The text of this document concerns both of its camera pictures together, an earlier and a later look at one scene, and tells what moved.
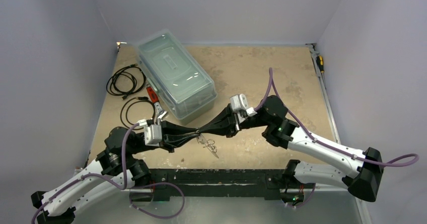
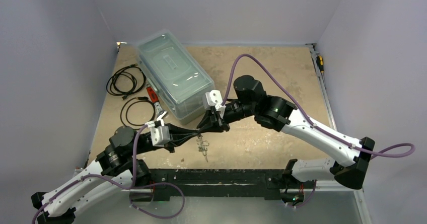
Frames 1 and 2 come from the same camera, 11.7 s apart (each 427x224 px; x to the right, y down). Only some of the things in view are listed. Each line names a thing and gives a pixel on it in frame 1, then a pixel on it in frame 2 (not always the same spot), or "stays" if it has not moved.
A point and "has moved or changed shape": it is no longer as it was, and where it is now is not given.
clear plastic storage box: (176, 76) stays
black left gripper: (172, 135) stays
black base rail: (261, 183) stays
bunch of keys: (201, 139) has moved or changed shape
